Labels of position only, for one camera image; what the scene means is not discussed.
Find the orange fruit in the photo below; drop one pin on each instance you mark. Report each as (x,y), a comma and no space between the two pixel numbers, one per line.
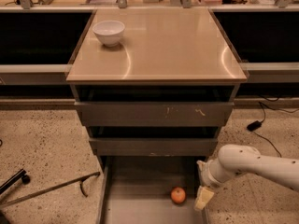
(178,195)

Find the white ceramic bowl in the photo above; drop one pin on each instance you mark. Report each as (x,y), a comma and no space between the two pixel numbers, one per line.
(109,33)

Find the grey middle drawer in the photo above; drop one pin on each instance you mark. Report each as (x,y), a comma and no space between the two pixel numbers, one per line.
(153,146)

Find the grey top drawer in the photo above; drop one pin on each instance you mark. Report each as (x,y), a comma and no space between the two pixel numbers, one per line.
(154,114)

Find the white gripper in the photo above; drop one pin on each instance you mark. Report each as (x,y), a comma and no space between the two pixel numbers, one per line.
(206,174)

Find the black chair leg with caster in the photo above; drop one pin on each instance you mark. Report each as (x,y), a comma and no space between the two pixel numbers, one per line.
(20,175)

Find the black power adapter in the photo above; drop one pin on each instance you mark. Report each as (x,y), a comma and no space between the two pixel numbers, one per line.
(254,126)

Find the grey drawer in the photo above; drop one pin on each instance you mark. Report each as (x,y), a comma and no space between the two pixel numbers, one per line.
(136,190)
(154,114)
(153,146)

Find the grey bottom drawer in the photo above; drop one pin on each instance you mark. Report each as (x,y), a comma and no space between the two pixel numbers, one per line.
(136,190)

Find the thin metal rod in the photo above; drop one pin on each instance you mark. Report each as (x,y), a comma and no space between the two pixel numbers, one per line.
(44,191)

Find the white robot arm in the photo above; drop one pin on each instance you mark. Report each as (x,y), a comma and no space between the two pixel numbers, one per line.
(235,160)

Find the grey drawer cabinet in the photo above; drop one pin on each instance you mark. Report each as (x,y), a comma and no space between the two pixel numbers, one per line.
(166,55)

